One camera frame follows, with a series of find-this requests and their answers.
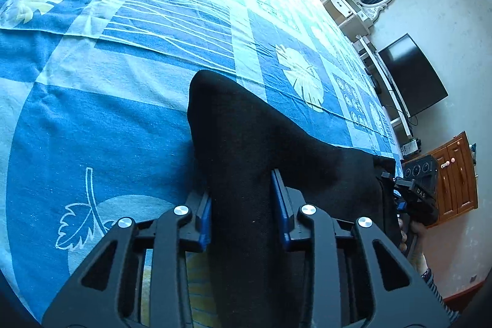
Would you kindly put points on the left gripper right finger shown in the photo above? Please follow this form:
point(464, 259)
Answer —
point(354, 276)

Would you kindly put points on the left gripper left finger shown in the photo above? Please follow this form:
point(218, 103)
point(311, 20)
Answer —
point(107, 287)

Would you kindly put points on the black pants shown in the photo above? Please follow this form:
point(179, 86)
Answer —
point(239, 140)

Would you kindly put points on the striped sleeve right forearm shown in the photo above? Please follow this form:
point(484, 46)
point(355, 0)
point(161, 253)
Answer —
point(428, 278)

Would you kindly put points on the person's right hand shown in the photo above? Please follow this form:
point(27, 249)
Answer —
point(414, 239)

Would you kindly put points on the brown wooden cabinet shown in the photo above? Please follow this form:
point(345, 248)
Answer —
point(448, 173)

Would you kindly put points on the white tv stand shelf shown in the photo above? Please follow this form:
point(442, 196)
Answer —
point(390, 97)

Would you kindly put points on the black flat television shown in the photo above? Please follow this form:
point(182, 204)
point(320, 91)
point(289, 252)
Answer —
point(415, 78)

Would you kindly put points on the white dresser furniture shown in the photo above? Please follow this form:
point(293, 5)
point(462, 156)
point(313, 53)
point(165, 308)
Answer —
point(350, 18)

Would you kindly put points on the blue patterned bed sheet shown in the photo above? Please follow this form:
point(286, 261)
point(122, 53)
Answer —
point(94, 96)

